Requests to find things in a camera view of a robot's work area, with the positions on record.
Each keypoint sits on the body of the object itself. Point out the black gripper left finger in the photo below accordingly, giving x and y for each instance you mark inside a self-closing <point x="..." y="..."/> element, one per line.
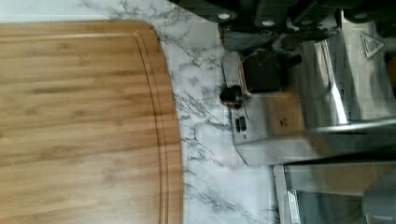
<point x="242" y="14"/>

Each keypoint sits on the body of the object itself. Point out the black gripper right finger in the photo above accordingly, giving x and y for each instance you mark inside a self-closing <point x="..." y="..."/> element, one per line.
<point x="381" y="12"/>

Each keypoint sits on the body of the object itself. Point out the stainless steel toaster oven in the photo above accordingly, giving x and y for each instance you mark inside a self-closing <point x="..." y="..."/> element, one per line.
<point x="339" y="193"/>

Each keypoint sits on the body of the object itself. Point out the bamboo cutting board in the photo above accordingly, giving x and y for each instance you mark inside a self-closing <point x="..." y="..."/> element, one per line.
<point x="89" y="129"/>

